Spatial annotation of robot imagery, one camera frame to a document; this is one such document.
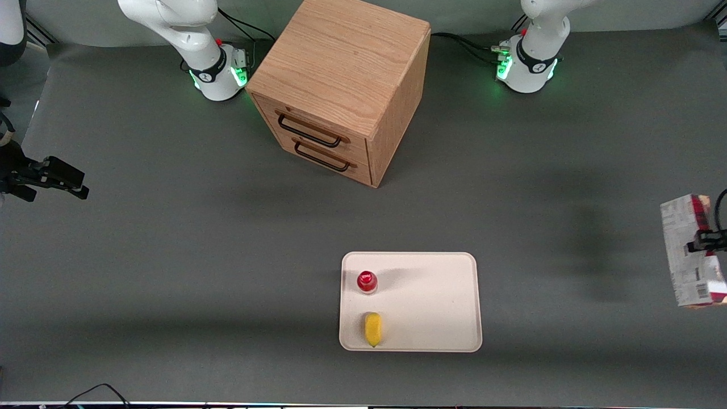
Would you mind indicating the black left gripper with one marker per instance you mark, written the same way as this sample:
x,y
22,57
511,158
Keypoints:
x,y
711,241

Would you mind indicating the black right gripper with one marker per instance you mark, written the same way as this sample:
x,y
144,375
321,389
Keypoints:
x,y
12,168

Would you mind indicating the red cookie box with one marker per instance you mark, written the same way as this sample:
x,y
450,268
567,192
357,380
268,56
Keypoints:
x,y
684,261

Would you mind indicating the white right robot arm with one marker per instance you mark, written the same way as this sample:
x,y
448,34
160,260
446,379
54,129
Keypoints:
x,y
190,34

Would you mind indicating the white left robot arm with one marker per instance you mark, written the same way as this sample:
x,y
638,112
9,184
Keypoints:
x,y
537,51

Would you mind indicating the beige plastic tray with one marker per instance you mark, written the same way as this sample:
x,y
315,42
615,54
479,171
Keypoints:
x,y
431,307

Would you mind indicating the grey table mat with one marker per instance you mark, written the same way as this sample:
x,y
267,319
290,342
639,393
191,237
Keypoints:
x,y
170,255

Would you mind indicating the wooden drawer front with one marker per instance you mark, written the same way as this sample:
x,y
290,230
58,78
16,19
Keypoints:
x,y
341,147
358,173

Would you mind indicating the wooden drawer cabinet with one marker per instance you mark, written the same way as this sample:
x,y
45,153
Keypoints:
x,y
346,62

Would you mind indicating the red capped small bottle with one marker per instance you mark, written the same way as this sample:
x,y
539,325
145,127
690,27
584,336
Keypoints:
x,y
367,281

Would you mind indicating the yellow lemon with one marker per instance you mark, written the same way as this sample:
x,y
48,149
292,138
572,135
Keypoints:
x,y
372,329

